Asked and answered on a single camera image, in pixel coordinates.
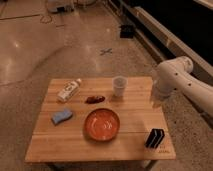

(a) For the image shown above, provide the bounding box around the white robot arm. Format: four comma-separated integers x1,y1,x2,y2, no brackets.
150,56,213,117

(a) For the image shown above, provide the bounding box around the clear plastic cup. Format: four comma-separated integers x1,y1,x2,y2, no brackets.
112,76,127,97

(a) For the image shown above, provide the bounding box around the dark red snack packet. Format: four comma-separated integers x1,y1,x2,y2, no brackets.
85,96,105,104

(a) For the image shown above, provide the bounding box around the white plastic bottle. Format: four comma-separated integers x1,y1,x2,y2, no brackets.
57,78,82,102

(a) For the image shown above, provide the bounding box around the orange bowl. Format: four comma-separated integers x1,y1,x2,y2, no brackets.
83,108,120,142

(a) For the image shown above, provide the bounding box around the wooden table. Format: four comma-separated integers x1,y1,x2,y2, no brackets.
25,77,176,163

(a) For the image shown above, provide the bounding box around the blue sponge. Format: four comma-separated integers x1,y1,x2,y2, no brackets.
51,109,73,125

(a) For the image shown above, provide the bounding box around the black box on floor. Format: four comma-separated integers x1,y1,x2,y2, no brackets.
120,25,135,38

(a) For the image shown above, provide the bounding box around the grey equipment on floor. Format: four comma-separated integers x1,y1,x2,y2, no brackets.
45,0,74,13

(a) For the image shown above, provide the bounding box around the cable on floor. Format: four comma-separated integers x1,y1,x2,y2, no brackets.
39,0,54,25

